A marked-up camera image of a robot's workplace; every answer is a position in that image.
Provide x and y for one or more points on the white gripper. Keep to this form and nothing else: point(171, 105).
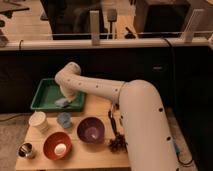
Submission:
point(70, 95)

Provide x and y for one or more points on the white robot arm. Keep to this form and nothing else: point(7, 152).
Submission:
point(149, 141)

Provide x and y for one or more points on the green plastic tray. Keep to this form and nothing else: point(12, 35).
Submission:
point(48, 92)

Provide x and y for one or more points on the small blue cup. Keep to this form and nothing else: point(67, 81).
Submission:
point(64, 120)

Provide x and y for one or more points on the white paper cup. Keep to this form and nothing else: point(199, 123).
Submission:
point(39, 121)

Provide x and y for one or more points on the purple bowl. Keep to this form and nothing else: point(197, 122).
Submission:
point(91, 130)

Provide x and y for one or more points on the red bowl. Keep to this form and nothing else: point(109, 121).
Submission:
point(57, 146)

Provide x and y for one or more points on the small metal cup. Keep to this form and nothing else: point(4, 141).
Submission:
point(26, 150)

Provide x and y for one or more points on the bunch of dark grapes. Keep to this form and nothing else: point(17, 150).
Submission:
point(117, 144)

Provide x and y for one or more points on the dark handled utensil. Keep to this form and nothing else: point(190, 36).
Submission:
point(113, 122)

